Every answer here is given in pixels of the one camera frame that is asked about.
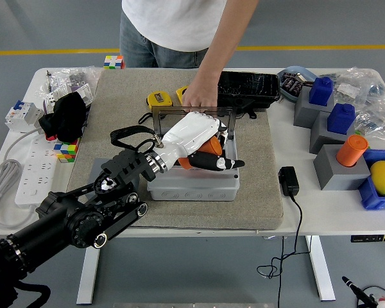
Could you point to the person's left hand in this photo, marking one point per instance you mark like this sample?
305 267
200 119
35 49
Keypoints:
200 96

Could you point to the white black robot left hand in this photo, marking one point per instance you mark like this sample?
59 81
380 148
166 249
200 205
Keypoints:
189 134

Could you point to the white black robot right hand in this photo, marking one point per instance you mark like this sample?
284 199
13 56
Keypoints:
355 288

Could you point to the orange cylinder battery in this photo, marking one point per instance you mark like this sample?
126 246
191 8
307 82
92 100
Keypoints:
351 150
211 146

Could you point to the grey junction box clear lid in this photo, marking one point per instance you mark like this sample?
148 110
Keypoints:
192 192

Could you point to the person's left forearm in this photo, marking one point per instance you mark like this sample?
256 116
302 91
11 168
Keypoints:
224 41

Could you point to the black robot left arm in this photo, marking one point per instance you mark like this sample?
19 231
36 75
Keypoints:
67 218

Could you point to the white table leg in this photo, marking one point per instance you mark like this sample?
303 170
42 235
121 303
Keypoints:
321 272
88 279

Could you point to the black plastic tray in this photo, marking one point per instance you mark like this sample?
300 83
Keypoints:
250 85

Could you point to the black table control panel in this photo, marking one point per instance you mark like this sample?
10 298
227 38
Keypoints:
365 238

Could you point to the person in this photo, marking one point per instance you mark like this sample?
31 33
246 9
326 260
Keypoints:
173 19

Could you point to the grey-brown mat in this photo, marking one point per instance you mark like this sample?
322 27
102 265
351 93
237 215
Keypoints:
211 215

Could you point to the blue plastic bin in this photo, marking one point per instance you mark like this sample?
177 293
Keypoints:
372 199

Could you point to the dark printed packet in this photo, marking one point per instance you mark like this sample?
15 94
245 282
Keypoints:
292 84

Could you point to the white-faced colourful puzzle cube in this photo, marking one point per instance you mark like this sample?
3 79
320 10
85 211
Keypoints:
114 62

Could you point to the grey block with round hole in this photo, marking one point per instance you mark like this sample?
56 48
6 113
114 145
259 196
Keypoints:
97 167

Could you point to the light blue bowl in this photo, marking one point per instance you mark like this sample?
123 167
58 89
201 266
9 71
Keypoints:
295 68

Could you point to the grey block holder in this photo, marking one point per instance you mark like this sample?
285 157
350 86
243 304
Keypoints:
333 176
321 134
304 112

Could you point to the white printed package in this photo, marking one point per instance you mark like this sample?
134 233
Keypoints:
83 91

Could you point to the blue bottle-shaped block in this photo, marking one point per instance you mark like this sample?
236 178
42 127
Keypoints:
321 93
340 120

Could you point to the clear bags of screws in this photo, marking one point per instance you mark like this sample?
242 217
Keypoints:
67 75

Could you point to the metal screwdriver tool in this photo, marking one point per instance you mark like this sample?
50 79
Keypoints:
48 80

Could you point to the white power strip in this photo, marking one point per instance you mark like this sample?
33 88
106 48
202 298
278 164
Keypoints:
38 173

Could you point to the clear bag of parts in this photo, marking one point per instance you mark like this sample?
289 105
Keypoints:
356 83
378 122

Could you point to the white circuit breaker blue lever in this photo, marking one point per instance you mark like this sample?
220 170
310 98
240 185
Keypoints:
22 114

